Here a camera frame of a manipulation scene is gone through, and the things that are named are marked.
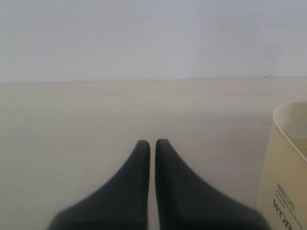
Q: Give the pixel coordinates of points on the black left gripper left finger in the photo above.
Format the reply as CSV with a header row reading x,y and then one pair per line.
x,y
120,204

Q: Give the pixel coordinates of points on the cream plastic container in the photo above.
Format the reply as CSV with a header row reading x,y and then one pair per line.
x,y
282,196

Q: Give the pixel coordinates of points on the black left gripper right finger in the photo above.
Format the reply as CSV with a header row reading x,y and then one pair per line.
x,y
186,202

